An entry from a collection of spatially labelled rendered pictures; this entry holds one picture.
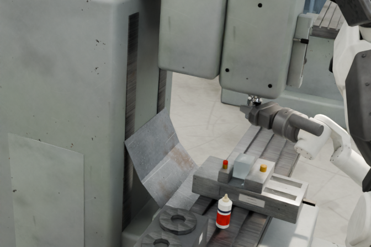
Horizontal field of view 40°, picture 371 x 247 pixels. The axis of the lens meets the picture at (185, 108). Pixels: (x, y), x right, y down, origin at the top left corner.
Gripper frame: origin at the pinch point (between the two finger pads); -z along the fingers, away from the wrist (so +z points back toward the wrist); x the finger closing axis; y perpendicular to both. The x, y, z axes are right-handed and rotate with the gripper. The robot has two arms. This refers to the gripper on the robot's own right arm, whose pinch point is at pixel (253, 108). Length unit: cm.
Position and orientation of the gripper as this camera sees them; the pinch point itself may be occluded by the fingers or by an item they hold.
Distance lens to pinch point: 161.4
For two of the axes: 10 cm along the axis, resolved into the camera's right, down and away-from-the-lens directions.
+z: 6.7, 3.3, -6.6
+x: -7.4, 2.2, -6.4
